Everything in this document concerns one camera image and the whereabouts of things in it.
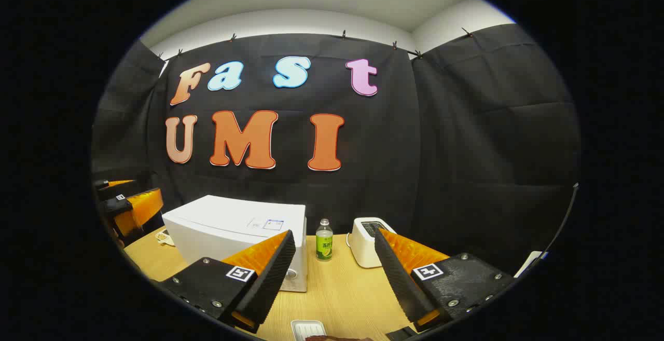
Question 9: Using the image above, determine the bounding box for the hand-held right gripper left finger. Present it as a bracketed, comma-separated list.
[156, 229, 297, 331]

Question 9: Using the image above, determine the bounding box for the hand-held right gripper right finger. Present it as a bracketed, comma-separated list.
[373, 227, 517, 334]

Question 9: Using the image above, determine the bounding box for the white microwave oven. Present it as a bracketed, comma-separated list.
[162, 195, 308, 293]

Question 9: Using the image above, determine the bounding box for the white toaster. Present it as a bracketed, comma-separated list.
[347, 217, 397, 269]

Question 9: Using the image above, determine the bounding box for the small black block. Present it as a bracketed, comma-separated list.
[386, 325, 418, 341]

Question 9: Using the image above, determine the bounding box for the green label drink bottle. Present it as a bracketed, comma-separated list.
[315, 219, 334, 262]

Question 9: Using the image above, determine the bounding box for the white flat object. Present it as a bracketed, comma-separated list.
[514, 250, 545, 278]

